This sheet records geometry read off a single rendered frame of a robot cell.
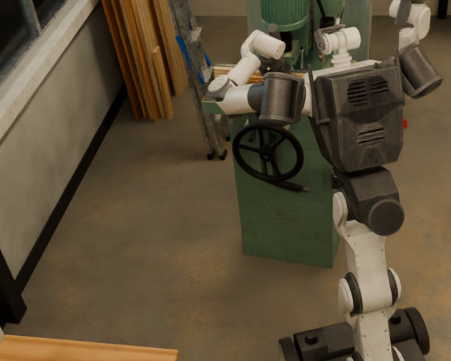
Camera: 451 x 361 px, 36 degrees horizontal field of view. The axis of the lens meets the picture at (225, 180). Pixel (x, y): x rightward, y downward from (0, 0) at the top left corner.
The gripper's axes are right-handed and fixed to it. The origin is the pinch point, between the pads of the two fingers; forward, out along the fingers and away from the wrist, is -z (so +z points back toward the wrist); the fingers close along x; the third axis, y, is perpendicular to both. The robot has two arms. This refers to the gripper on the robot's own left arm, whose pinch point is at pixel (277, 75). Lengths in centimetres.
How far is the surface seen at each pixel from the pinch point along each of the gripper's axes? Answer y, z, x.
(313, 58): 24.0, -28.6, 6.0
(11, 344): -118, 7, -74
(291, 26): 16.1, 8.8, 3.7
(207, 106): -8.6, -16.2, -30.9
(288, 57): 10.8, -5.5, 1.3
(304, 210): -35, -61, 9
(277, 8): 19.2, 15.8, -0.9
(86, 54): 48, -87, -139
